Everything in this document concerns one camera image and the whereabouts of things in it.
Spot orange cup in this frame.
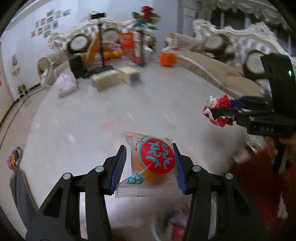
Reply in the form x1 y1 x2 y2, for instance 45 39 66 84
159 52 177 67

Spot cream long box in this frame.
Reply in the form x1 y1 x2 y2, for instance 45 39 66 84
90 69 120 92

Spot ornate white sofa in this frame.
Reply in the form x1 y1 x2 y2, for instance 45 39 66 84
163 19 287 97

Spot black tripod stand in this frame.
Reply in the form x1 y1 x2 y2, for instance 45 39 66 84
91 13 114 74

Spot person's right hand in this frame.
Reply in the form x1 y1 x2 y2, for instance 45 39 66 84
264 136 296 160

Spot small white box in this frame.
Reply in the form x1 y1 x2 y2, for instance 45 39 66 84
117 66 140 86

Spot red rose flowers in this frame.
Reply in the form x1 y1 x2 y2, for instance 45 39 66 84
132 6 161 33

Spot ornate white armchair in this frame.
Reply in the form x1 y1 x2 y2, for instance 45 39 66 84
37 11 157 88

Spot white mesh trash bin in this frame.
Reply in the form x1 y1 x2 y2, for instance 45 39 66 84
150 203 218 241

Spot orange fruit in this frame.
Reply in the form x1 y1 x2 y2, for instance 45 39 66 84
112 50 122 59
103 51 112 61

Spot orange red gift box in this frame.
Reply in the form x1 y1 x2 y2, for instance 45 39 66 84
119 32 134 57

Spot black box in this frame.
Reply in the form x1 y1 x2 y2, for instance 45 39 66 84
69 56 89 79

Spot clear pastry packet red label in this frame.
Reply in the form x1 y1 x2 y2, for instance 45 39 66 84
115 131 182 198

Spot red white wrapper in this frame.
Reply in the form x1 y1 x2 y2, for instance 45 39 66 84
202 95 233 127

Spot round wood-pattern cushion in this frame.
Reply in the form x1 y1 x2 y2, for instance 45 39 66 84
243 50 265 81

